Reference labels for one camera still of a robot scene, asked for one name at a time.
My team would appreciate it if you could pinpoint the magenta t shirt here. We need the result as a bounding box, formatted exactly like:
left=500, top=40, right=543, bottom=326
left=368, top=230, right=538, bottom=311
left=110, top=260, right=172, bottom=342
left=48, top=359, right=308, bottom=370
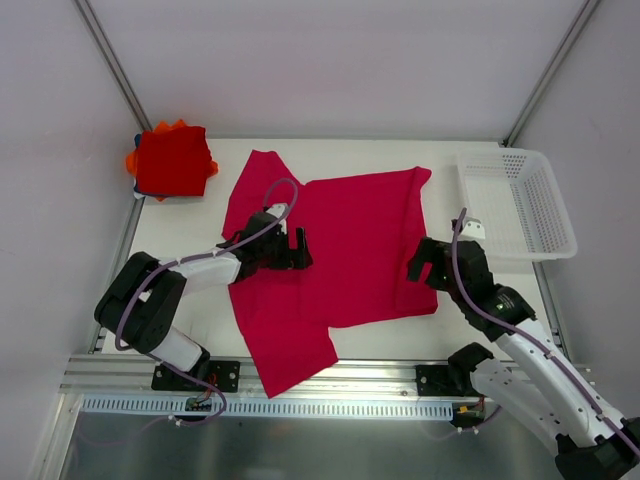
left=222, top=150, right=438, bottom=398

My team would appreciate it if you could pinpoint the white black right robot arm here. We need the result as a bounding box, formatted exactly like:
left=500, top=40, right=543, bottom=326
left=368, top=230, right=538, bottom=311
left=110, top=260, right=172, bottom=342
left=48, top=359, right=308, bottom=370
left=408, top=237, right=639, bottom=479

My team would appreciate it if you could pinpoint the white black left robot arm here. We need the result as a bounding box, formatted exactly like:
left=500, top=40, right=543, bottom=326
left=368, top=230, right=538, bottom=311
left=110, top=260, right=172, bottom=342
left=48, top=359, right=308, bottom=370
left=94, top=204, right=313, bottom=391

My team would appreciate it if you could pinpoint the white perforated plastic basket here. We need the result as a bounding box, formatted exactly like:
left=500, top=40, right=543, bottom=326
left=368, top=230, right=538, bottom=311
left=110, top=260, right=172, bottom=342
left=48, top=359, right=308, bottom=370
left=456, top=148, right=578, bottom=262

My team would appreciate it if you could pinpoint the red folded t shirt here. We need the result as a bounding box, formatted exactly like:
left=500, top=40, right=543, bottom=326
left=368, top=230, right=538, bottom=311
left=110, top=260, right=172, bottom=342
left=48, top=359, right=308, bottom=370
left=135, top=126, right=212, bottom=199

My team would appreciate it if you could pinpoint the orange folded t shirt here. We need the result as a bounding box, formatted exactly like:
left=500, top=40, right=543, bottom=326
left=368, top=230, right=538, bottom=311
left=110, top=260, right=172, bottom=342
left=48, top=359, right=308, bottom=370
left=123, top=119, right=221, bottom=203

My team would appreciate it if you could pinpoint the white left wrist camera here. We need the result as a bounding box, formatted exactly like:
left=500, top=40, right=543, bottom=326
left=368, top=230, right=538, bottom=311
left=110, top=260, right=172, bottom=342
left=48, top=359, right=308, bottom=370
left=263, top=203, right=291, bottom=222

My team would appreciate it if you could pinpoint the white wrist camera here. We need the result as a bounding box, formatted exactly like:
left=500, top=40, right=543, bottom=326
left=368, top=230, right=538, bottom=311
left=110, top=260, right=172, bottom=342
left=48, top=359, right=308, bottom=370
left=263, top=203, right=291, bottom=222
left=451, top=217, right=486, bottom=242

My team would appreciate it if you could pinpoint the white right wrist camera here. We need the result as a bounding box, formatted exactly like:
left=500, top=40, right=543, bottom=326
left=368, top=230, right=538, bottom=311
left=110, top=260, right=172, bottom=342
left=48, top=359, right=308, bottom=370
left=451, top=217, right=486, bottom=242

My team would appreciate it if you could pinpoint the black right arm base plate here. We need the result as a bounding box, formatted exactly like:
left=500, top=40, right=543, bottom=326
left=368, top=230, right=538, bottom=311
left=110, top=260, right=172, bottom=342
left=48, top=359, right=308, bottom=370
left=414, top=364, right=479, bottom=397

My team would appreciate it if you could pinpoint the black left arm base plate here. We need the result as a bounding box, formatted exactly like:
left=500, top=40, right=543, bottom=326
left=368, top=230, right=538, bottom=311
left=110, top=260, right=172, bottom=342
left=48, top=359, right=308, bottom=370
left=151, top=359, right=240, bottom=393

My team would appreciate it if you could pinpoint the white slotted cable duct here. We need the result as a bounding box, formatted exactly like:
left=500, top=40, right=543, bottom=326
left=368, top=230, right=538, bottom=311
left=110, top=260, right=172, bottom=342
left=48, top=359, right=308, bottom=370
left=80, top=394, right=454, bottom=422

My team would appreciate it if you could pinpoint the aluminium front rail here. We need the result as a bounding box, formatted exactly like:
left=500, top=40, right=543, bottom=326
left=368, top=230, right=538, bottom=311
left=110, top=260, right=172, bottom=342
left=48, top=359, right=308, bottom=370
left=58, top=352, right=601, bottom=404

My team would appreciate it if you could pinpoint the aluminium corner post right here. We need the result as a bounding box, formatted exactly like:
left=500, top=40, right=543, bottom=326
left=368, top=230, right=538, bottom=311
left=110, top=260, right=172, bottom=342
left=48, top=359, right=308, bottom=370
left=501, top=0, right=603, bottom=148

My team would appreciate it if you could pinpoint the aluminium corner post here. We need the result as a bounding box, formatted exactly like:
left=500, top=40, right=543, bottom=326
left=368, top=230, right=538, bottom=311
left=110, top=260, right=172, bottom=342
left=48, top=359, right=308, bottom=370
left=71, top=0, right=152, bottom=131
left=501, top=0, right=603, bottom=148

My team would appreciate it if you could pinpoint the aluminium corner post left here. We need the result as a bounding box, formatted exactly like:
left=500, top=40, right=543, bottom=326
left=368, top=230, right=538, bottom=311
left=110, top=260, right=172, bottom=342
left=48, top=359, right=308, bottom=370
left=71, top=0, right=152, bottom=131

